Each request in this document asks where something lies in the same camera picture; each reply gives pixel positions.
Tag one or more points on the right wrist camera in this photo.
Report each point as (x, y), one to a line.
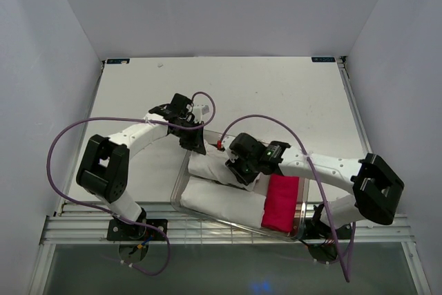
(224, 145)

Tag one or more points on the aluminium frame rails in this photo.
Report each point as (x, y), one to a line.
(76, 226)

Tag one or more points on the blue corner label left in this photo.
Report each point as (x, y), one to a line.
(118, 61)

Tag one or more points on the blue corner label right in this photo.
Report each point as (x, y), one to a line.
(323, 59)

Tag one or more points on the blue corner label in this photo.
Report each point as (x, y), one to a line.
(323, 59)
(118, 61)

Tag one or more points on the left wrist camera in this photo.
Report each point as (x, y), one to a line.
(199, 111)

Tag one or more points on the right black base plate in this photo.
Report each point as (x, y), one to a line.
(322, 231)

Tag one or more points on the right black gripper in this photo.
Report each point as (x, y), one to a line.
(233, 165)

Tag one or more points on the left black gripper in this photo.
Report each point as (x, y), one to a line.
(196, 143)

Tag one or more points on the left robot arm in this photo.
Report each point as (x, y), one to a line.
(103, 170)

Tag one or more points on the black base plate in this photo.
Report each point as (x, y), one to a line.
(322, 231)
(119, 231)

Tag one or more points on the rolled white t-shirt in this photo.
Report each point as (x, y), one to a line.
(224, 203)

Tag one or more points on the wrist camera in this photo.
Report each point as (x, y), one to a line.
(224, 145)
(199, 111)

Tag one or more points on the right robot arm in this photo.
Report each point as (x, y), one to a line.
(373, 187)

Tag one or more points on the rolled pink t-shirt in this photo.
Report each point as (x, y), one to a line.
(280, 203)

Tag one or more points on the white and green t-shirt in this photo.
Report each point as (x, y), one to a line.
(211, 166)

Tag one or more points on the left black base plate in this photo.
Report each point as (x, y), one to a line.
(119, 231)

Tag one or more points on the clear plastic bin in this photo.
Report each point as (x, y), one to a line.
(260, 188)

